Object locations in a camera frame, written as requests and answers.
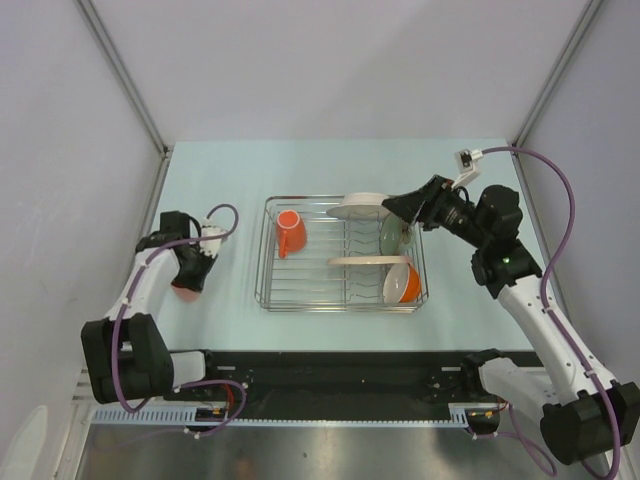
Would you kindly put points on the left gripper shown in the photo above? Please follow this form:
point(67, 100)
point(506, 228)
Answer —
point(197, 282)

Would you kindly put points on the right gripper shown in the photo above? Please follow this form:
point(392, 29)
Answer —
point(425, 204)

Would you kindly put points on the pink plastic cup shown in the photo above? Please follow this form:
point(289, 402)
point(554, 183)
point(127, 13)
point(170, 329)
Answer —
point(185, 294)

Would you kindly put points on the white deep plate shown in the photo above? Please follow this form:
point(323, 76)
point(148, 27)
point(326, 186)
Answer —
point(360, 206)

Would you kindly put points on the pink cream tree plate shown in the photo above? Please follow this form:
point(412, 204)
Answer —
point(369, 260)

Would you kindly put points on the orange bowl white inside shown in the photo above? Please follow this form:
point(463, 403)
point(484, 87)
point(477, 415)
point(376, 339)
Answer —
point(402, 284)

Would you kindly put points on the orange mug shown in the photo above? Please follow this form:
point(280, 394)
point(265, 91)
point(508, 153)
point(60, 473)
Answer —
point(291, 233)

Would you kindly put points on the metal wire dish rack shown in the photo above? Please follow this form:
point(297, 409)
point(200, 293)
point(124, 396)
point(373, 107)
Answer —
point(303, 281)

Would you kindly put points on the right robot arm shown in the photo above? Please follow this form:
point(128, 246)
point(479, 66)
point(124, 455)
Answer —
point(582, 410)

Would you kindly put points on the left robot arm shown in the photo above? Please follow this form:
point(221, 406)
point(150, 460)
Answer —
point(125, 354)

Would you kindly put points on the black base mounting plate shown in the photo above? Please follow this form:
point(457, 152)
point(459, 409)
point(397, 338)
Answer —
point(423, 383)

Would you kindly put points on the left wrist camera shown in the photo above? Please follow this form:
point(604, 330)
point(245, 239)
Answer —
point(212, 238)

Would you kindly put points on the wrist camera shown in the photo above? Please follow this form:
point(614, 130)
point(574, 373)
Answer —
point(467, 164)
point(212, 238)

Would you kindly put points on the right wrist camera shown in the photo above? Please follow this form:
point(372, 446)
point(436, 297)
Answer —
point(467, 164)

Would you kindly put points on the white slotted cable duct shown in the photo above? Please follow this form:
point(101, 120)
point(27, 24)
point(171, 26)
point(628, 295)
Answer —
point(443, 416)

